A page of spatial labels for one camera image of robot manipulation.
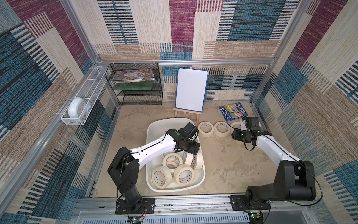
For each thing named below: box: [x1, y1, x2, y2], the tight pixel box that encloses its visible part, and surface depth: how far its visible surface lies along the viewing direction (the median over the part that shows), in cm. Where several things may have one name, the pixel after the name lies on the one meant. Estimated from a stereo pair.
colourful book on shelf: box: [112, 68, 156, 83], surface depth 83 cm
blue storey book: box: [219, 102, 248, 122], surface depth 114 cm
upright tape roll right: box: [190, 149, 204, 171], surface depth 81 cm
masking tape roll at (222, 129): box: [213, 121, 231, 138], surface depth 101 cm
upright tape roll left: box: [182, 150, 194, 165], surface depth 81 cm
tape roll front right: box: [173, 163, 196, 187], surface depth 79 cm
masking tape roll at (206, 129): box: [197, 121, 215, 138], surface depth 103 cm
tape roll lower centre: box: [162, 153, 184, 170], surface depth 86 cm
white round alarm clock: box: [67, 97, 92, 119], surface depth 64 cm
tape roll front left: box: [151, 165, 173, 189], surface depth 79 cm
